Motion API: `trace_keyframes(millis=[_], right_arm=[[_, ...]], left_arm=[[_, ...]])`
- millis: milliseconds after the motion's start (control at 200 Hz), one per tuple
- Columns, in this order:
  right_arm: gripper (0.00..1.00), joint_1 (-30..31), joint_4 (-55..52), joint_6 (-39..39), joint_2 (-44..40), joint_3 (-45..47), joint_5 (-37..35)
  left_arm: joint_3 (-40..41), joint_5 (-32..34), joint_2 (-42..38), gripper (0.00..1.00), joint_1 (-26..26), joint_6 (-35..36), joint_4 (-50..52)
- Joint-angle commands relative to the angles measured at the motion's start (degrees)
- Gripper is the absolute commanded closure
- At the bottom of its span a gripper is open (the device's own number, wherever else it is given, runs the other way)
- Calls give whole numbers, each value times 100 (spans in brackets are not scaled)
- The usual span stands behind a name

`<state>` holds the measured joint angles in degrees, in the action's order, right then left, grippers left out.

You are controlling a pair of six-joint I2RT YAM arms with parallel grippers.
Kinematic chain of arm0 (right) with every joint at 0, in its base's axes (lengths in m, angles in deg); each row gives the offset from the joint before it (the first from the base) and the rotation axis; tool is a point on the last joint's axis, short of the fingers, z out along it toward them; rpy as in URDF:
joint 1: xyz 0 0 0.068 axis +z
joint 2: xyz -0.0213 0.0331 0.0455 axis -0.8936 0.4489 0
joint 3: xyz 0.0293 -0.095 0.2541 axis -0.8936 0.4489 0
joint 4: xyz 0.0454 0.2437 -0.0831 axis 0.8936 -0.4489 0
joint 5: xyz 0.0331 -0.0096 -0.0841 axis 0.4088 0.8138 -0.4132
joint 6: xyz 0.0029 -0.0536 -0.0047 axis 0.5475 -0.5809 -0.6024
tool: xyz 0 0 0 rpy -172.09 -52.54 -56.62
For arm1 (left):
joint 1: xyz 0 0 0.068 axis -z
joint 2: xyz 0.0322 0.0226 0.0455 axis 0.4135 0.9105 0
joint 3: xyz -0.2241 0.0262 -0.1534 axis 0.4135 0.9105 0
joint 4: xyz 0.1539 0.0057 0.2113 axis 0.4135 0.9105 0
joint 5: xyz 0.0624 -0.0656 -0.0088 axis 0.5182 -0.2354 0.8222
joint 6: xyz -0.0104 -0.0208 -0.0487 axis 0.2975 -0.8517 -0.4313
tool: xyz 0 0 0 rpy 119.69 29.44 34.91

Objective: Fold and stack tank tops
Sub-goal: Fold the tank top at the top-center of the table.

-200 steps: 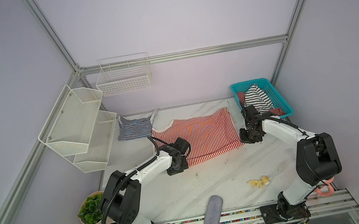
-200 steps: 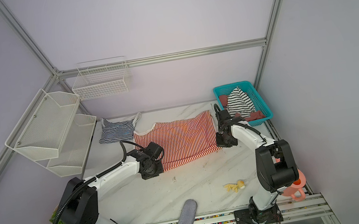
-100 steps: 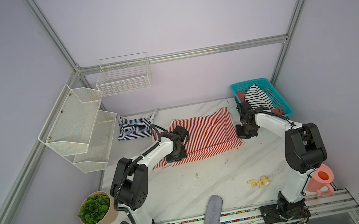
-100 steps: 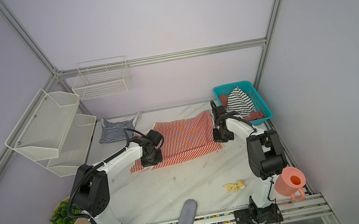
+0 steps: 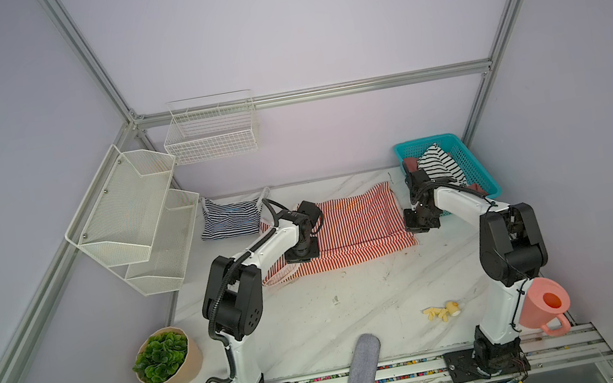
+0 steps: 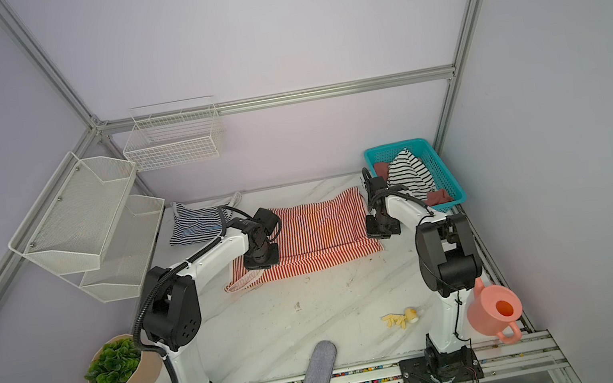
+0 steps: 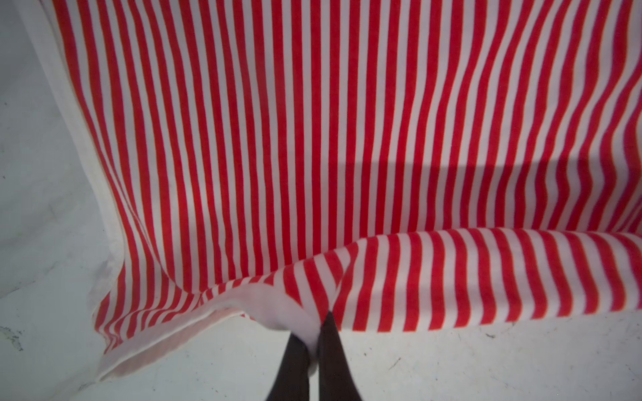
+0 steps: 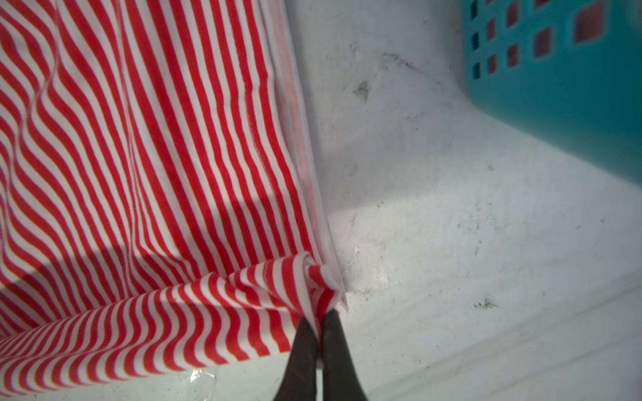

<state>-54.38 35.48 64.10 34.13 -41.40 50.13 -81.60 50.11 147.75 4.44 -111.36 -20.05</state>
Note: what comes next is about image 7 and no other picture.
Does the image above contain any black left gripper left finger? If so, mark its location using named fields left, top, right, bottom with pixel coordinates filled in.
left=266, top=334, right=310, bottom=401

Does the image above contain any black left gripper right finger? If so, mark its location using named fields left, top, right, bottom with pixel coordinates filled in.
left=317, top=312, right=362, bottom=401

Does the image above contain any red white striped tank top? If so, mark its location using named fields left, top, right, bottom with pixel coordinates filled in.
left=17, top=1, right=641, bottom=380

